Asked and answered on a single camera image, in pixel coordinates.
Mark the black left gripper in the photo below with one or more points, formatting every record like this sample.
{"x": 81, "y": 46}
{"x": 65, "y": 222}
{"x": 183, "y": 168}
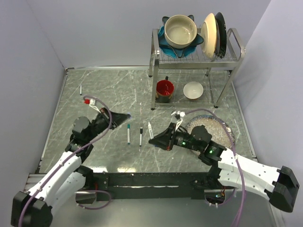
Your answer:
{"x": 118, "y": 118}

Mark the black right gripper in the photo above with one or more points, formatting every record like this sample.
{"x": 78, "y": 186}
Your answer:
{"x": 164, "y": 140}

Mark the white marker long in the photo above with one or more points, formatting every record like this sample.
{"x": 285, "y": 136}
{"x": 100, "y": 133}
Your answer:
{"x": 150, "y": 130}

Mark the white marker green end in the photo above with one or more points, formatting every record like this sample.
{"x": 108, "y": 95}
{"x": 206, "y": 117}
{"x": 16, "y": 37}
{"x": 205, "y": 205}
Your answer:
{"x": 128, "y": 134}

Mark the white marker black tip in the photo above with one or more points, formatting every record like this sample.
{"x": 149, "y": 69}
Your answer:
{"x": 141, "y": 137}

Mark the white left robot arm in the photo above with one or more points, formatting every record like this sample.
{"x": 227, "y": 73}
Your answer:
{"x": 37, "y": 206}

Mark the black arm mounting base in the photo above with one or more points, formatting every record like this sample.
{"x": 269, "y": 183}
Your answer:
{"x": 155, "y": 185}

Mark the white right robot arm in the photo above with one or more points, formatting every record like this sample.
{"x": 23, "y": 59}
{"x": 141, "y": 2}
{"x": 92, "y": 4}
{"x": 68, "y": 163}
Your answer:
{"x": 278, "y": 185}

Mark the speckled grey plate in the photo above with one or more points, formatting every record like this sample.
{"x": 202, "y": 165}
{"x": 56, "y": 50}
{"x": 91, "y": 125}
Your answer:
{"x": 219, "y": 130}

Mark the red black mug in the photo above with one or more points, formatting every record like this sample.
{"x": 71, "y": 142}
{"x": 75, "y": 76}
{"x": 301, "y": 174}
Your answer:
{"x": 164, "y": 90}

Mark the small white bowl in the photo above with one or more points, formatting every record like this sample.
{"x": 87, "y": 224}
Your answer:
{"x": 193, "y": 90}

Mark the steel dish rack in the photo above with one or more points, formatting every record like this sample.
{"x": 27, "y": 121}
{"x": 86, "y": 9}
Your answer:
{"x": 195, "y": 65}

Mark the blue flower-shaped bowl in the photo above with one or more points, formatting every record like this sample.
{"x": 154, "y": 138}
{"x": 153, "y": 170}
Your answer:
{"x": 174, "y": 52}

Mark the black plate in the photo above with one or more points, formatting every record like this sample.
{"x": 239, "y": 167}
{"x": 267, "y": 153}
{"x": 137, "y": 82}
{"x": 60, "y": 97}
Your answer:
{"x": 221, "y": 40}

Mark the beige ceramic bowl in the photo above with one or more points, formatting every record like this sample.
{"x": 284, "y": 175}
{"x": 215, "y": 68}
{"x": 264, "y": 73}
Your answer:
{"x": 179, "y": 31}

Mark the cream plate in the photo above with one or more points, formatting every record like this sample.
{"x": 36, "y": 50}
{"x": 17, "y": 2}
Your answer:
{"x": 209, "y": 34}

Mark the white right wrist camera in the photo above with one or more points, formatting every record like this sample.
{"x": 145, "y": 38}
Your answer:
{"x": 179, "y": 115}

